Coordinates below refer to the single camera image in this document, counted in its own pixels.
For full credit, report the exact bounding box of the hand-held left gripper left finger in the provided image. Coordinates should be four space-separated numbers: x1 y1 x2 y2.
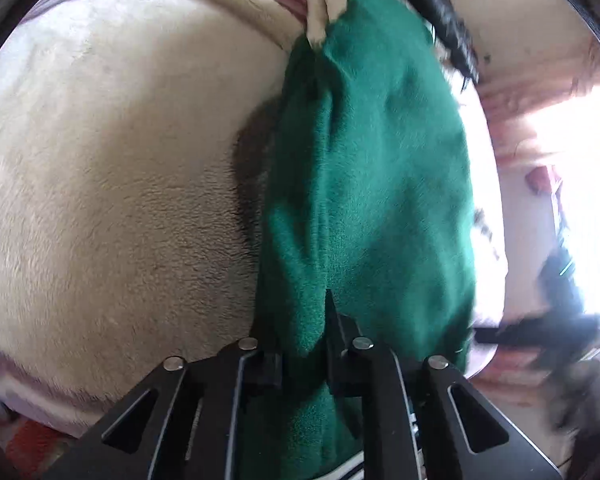
40 332 284 480

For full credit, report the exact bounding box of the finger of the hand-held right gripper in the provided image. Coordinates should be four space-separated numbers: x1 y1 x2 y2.
473 312 600 350

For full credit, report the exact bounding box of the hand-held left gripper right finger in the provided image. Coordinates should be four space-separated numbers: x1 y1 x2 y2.
324 290 563 480

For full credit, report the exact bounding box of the green and cream varsity jacket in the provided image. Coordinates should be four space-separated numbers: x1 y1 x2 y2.
240 0 478 480

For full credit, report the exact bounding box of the pink floral curtain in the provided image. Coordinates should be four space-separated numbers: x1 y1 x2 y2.
477 30 600 171

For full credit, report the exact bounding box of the black leather jacket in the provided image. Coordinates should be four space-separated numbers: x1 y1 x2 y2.
384 0 482 95

